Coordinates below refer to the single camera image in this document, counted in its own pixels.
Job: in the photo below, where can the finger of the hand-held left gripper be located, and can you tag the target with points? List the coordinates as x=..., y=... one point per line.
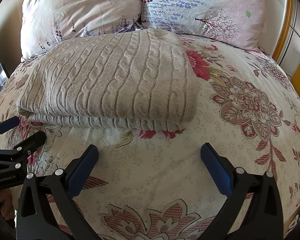
x=6, y=125
x=30, y=142

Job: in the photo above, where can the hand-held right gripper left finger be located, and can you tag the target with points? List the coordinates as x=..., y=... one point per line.
x=82, y=170

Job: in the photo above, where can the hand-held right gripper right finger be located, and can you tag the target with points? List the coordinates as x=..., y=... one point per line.
x=217, y=170

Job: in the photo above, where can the person's left hand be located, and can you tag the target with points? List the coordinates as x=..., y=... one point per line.
x=6, y=205

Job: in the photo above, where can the floral printed blanket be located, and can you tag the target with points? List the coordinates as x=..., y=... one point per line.
x=165, y=167

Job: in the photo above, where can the pink pillow with lavender print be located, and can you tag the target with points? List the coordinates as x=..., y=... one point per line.
x=77, y=10

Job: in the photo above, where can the pink and white tree print pillow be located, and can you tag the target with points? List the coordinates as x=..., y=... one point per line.
x=215, y=2

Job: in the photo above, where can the wooden bed frame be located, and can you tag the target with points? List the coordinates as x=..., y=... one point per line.
x=283, y=30

